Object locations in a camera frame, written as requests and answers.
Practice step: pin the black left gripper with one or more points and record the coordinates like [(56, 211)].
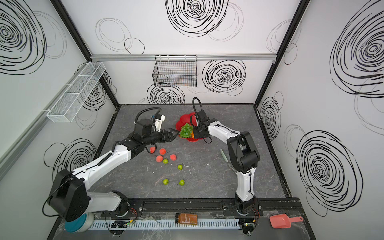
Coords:
[(165, 135)]

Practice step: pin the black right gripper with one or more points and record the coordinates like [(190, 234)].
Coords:
[(196, 130)]

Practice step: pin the green fake grape bunch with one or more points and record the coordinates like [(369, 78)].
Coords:
[(186, 130)]

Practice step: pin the red flower-shaped fruit bowl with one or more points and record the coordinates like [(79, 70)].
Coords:
[(185, 119)]

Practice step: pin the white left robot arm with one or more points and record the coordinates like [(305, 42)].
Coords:
[(70, 196)]

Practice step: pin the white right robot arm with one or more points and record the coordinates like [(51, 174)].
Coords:
[(243, 154)]

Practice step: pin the fake peach middle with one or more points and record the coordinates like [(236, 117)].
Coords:
[(162, 151)]

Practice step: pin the fake peach right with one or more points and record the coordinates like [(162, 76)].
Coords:
[(173, 157)]

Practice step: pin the fake peach lower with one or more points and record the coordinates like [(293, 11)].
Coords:
[(159, 159)]

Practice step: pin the green kitchen tongs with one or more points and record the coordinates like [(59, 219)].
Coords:
[(228, 162)]

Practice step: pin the brown bottle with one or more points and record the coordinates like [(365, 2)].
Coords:
[(186, 219)]

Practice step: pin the pink plastic scoop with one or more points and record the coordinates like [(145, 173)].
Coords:
[(283, 221)]

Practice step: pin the teal lidded container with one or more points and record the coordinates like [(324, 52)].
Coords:
[(81, 224)]

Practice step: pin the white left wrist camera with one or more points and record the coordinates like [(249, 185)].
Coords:
[(158, 120)]

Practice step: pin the black wire basket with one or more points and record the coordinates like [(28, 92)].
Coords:
[(176, 73)]

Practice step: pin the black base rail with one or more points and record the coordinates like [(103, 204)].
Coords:
[(224, 206)]

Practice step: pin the aluminium wall rail back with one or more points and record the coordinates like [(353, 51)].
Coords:
[(183, 57)]

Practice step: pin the white slotted cable duct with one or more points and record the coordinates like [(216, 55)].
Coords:
[(203, 224)]

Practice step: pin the clear wall shelf rack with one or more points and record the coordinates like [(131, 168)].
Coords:
[(83, 92)]

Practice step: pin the black corner frame post right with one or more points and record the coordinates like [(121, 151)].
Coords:
[(283, 47)]

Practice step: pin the black corner frame post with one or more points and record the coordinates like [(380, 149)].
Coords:
[(66, 19), (283, 47)]

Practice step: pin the black corner frame post left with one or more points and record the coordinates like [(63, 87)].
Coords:
[(66, 19)]

